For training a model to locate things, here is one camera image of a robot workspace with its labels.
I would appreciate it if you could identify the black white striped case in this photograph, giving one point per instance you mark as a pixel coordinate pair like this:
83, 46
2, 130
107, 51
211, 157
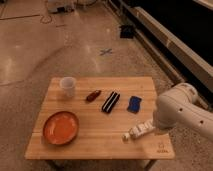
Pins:
110, 102

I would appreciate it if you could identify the white toy vehicle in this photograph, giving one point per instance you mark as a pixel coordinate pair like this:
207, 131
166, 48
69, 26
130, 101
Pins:
139, 130

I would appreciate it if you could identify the orange ceramic bowl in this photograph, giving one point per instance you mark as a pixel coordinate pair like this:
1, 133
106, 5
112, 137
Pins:
60, 128

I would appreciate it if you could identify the white plastic cup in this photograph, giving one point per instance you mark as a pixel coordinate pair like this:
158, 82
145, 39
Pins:
67, 84

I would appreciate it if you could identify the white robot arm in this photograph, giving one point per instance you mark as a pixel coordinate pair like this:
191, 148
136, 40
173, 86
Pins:
178, 105

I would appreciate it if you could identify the blue sponge block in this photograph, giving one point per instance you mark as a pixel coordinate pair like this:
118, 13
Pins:
134, 104

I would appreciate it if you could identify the wooden folding table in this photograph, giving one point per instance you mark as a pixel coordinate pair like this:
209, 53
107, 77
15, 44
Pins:
100, 134

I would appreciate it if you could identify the dark red small object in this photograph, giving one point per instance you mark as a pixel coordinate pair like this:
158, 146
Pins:
92, 96

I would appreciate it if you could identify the black box on floor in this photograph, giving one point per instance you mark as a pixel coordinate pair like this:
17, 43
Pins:
126, 31

